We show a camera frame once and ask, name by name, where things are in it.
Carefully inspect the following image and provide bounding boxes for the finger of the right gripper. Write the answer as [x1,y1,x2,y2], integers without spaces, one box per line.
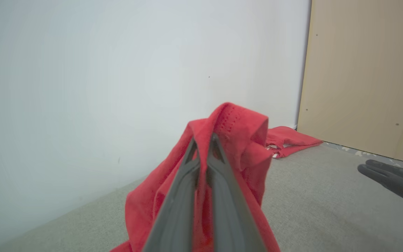
[357,164,403,211]
[365,159,403,186]

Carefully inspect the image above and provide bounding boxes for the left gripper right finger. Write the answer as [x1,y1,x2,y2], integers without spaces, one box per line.
[205,133,268,252]

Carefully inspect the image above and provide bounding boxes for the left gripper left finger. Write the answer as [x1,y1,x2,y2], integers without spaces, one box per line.
[142,138,202,252]

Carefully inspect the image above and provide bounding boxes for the red basketball shorts white waistband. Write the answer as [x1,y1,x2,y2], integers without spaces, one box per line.
[110,102,281,252]

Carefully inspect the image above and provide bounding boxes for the red basketball jersey number 23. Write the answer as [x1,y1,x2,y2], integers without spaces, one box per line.
[266,126,324,159]

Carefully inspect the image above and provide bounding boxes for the grey fabric sofa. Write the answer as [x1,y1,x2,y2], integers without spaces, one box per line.
[0,142,403,252]

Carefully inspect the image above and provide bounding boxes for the light wooden cabinet panel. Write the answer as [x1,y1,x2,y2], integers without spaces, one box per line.
[297,0,403,167]

